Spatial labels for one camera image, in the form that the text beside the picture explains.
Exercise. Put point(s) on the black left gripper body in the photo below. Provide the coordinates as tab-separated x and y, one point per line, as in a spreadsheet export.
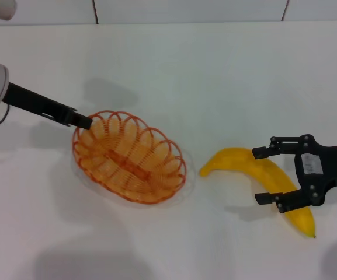
34	100

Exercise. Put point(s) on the yellow banana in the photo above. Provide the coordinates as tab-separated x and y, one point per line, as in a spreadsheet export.
244	160

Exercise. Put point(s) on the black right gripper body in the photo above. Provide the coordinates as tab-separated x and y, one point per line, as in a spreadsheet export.
331	163

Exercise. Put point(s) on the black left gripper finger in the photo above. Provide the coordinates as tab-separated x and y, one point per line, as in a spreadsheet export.
82	120

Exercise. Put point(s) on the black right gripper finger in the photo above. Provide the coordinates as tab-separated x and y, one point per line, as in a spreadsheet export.
285	144
293	199

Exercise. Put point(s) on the orange woven plastic basket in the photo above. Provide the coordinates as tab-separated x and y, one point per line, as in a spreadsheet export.
127	163

